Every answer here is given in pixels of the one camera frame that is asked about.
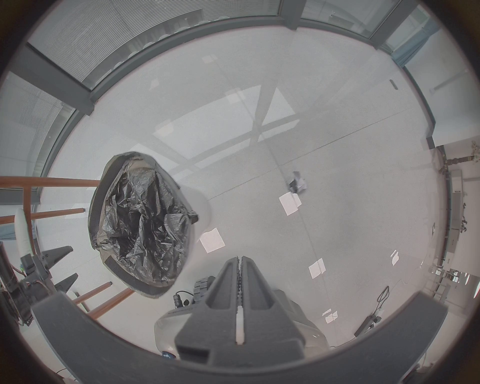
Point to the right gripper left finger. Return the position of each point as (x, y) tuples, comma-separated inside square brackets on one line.
[(213, 311)]

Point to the crumpled white paper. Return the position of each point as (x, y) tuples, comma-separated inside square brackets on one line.
[(298, 183)]

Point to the black power strip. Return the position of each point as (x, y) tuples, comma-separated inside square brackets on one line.
[(365, 325)]

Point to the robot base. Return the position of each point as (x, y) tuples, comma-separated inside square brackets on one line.
[(168, 330)]

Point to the black plastic bag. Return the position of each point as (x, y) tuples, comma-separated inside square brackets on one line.
[(142, 225)]

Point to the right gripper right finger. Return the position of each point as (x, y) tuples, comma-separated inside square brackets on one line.
[(266, 315)]

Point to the cream chair with wooden legs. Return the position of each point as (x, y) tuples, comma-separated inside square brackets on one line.
[(56, 182)]

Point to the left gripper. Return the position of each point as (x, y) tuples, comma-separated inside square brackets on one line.
[(37, 272)]

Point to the grey round trash bin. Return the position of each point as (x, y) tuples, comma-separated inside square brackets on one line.
[(198, 210)]

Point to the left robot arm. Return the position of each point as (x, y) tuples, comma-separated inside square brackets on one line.
[(15, 296)]

